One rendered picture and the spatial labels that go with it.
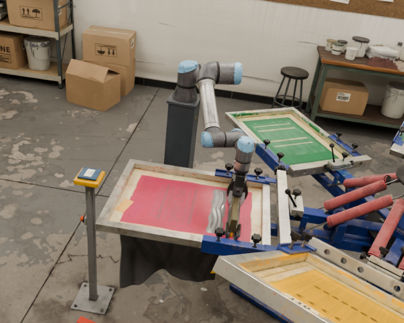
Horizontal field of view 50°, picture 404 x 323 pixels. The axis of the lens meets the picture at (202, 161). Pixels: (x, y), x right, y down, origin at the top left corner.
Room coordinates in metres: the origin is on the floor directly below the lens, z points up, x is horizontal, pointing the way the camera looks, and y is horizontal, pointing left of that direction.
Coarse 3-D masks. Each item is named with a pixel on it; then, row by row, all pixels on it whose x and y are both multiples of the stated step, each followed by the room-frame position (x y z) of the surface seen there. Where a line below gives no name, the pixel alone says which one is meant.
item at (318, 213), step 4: (304, 208) 1.72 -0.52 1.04; (308, 208) 1.73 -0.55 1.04; (312, 208) 1.73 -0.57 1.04; (304, 212) 1.69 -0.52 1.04; (308, 212) 1.70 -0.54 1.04; (312, 212) 1.70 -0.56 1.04; (316, 212) 1.71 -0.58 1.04; (320, 212) 1.71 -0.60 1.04; (292, 216) 1.69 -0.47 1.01; (304, 216) 1.68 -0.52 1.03; (308, 216) 1.68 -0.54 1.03; (312, 216) 1.68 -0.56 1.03; (316, 216) 1.68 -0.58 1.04; (320, 216) 1.68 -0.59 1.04; (324, 216) 1.68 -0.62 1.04; (300, 220) 1.68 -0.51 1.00; (308, 220) 1.68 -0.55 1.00; (312, 220) 1.68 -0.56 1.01; (316, 220) 1.68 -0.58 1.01; (320, 220) 1.68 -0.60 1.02
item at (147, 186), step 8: (144, 176) 1.96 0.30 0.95; (152, 176) 1.96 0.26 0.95; (144, 184) 1.88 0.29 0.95; (152, 184) 1.89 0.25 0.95; (168, 184) 1.91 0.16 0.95; (176, 184) 1.92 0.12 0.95; (184, 184) 1.93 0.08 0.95; (192, 184) 1.94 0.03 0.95; (200, 184) 1.95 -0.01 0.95; (136, 192) 1.80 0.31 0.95; (144, 192) 1.81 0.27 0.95; (152, 192) 1.82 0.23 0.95; (200, 192) 1.87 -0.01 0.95; (208, 192) 1.88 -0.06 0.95; (248, 192) 1.93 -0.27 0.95; (200, 200) 1.80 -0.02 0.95; (208, 200) 1.81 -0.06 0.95; (248, 200) 1.86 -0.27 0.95; (208, 208) 1.74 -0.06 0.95; (240, 208) 1.78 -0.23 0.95; (248, 208) 1.78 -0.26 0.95
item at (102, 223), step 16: (128, 176) 1.89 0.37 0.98; (192, 176) 2.00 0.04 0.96; (208, 176) 2.00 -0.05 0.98; (112, 192) 1.73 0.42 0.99; (112, 208) 1.62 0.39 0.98; (96, 224) 1.48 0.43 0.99; (112, 224) 1.49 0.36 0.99; (128, 224) 1.50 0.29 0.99; (160, 240) 1.46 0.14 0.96; (176, 240) 1.46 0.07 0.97; (192, 240) 1.45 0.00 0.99
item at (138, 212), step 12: (132, 204) 1.70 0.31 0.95; (144, 204) 1.71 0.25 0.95; (132, 216) 1.61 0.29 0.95; (144, 216) 1.62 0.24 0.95; (204, 216) 1.68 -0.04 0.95; (240, 216) 1.71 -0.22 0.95; (168, 228) 1.55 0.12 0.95; (180, 228) 1.56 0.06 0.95; (192, 228) 1.57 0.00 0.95; (204, 228) 1.58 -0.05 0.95; (228, 228) 1.61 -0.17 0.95; (240, 240) 1.53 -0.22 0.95
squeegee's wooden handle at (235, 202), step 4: (232, 200) 1.78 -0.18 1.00; (236, 200) 1.70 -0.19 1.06; (232, 204) 1.67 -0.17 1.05; (236, 204) 1.66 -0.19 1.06; (232, 208) 1.63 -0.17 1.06; (236, 208) 1.63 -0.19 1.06; (232, 212) 1.60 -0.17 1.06; (236, 212) 1.60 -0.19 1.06; (232, 216) 1.57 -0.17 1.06; (236, 216) 1.57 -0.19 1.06; (232, 220) 1.54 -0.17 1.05; (236, 220) 1.54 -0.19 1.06; (232, 224) 1.54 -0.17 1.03; (236, 224) 1.54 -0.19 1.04; (232, 228) 1.54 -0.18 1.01; (232, 232) 1.54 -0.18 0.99
